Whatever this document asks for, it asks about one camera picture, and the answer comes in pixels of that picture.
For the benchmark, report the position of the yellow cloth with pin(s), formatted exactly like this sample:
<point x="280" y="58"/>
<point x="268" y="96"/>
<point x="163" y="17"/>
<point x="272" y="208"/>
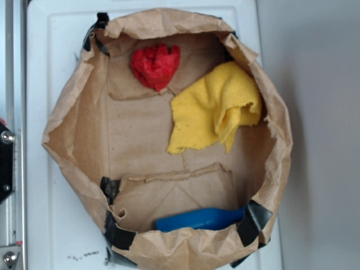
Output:
<point x="213" y="108"/>

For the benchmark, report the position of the red crumpled cloth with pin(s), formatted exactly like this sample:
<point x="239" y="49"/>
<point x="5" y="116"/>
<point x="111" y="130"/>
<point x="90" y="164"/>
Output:
<point x="155" y="66"/>

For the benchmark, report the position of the brown paper bag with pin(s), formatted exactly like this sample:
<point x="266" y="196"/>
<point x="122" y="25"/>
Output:
<point x="109" y="135"/>

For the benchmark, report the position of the white plastic tray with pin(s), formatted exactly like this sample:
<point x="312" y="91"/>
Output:
<point x="60" y="233"/>

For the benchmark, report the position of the blue plastic bottle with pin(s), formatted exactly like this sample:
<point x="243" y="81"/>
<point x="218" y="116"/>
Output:
<point x="201" y="219"/>

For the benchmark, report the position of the metal frame rail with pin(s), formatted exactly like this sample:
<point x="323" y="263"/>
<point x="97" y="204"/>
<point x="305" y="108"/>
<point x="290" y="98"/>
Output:
<point x="13" y="109"/>

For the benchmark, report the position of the black bracket with bolts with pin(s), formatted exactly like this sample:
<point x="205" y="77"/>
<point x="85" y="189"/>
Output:
<point x="7" y="161"/>

